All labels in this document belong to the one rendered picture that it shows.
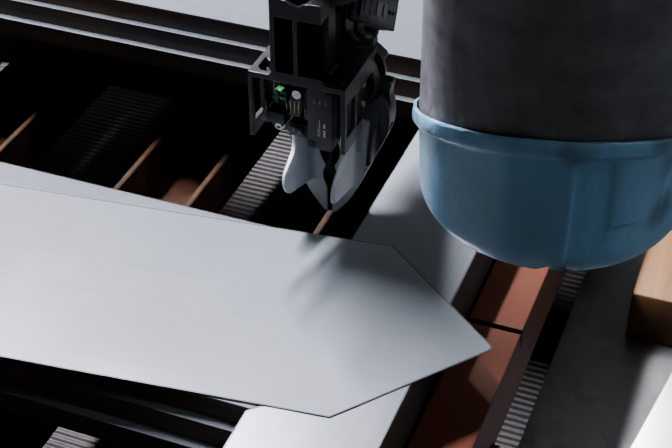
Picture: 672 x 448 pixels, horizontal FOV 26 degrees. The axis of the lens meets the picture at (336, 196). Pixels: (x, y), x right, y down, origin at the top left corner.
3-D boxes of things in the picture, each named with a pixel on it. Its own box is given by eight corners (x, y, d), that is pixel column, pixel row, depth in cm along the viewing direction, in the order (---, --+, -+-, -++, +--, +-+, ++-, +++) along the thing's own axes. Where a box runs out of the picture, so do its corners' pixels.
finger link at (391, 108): (326, 159, 107) (325, 57, 102) (335, 146, 108) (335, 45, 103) (386, 172, 106) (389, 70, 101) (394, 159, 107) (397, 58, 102)
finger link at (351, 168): (308, 244, 107) (306, 139, 101) (337, 199, 111) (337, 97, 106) (348, 253, 106) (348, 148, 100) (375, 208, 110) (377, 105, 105)
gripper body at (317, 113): (246, 142, 101) (239, -13, 94) (293, 81, 108) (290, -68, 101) (349, 164, 99) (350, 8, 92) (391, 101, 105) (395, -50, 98)
